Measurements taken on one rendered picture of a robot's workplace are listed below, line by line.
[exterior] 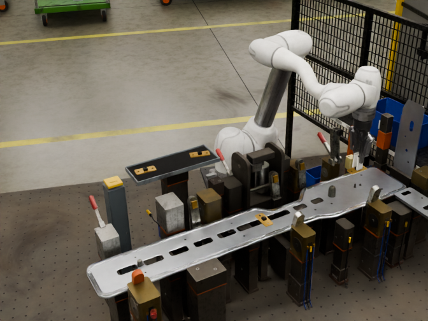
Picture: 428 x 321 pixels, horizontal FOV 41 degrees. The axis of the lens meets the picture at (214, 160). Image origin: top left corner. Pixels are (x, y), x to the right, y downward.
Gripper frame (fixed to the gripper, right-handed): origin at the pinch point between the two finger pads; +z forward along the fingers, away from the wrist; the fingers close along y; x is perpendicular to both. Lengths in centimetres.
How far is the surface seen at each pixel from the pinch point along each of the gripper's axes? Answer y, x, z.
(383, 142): -14.0, 28.3, 6.0
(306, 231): 19.1, -40.3, 8.1
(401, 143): -2.1, 26.6, 0.5
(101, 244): -13, -109, 8
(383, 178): 0.8, 15.6, 13.2
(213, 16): -551, 231, 116
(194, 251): 3, -79, 12
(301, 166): -14.4, -18.2, 4.4
